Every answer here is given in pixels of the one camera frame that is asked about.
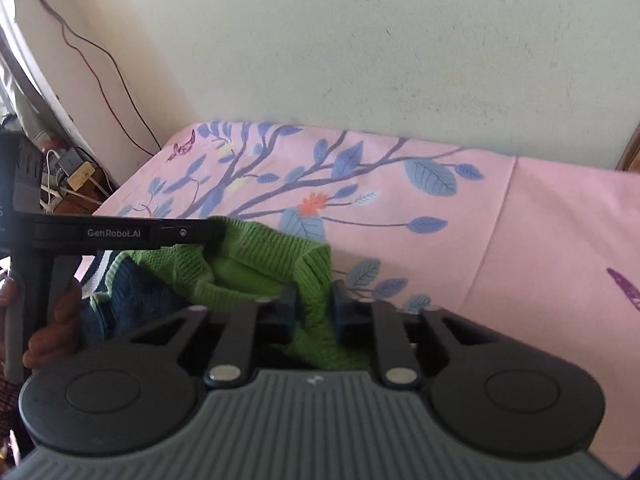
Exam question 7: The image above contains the green white navy striped sweater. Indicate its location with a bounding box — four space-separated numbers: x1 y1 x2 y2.
80 219 370 370

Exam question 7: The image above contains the person's left hand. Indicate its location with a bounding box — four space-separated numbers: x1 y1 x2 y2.
1 274 81 370

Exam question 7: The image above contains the wooden side table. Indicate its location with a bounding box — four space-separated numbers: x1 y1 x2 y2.
50 169 115 216

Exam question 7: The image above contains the yellow box on table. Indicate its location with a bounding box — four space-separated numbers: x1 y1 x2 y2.
67 162 96 192

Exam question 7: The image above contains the grey power adapter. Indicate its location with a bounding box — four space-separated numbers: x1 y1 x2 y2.
58 148 85 177

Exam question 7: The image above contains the pink floral bed sheet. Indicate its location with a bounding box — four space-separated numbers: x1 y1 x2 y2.
100 122 639 474

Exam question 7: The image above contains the brown perforated headboard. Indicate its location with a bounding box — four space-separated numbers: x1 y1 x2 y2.
616 125 640 174

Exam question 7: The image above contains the red wall cable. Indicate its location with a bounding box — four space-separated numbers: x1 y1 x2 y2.
60 24 156 158

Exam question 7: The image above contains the dark wall cable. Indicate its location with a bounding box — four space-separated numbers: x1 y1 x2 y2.
4 0 164 151

